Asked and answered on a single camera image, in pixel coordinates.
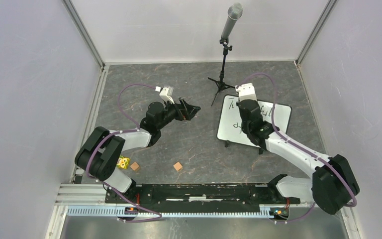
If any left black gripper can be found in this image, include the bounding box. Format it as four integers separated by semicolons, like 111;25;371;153
157;97;200;130

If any white whiteboard black frame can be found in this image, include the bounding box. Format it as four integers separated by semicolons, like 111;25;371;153
216;95;292;147

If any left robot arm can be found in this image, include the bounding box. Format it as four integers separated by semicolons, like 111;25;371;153
74;98;201;203

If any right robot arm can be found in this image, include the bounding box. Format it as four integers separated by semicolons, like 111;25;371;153
236;100;360;215

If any black microphone tripod stand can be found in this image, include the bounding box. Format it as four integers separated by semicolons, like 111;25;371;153
208;38;235;106

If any right wooden cube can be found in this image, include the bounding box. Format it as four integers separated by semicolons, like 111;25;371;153
173;162;183;172

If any wooden cube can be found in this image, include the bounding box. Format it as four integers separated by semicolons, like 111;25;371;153
130;162;141;172
173;162;183;172

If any left wooden cube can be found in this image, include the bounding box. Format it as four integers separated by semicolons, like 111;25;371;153
130;162;141;172

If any yellow toy car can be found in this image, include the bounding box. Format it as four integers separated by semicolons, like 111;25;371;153
116;156;130;169

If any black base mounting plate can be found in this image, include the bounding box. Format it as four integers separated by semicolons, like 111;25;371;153
104;183;300;214

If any grey microphone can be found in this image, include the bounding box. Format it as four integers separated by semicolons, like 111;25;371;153
220;2;243;41

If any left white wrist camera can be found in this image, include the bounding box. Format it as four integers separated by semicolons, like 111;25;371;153
155;86;175;105

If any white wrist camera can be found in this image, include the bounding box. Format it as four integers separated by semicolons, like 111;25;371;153
235;83;257;101
155;86;175;105

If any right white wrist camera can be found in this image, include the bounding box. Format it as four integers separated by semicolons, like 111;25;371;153
235;83;257;101

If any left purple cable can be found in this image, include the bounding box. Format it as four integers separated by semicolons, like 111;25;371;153
85;83;163;223

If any purple cable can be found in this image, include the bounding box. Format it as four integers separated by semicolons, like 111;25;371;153
85;83;163;223
240;72;358;225

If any slotted grey cable duct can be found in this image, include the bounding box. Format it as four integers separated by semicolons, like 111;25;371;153
66;206;288;219

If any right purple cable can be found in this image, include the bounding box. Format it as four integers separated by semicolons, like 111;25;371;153
240;72;358;225

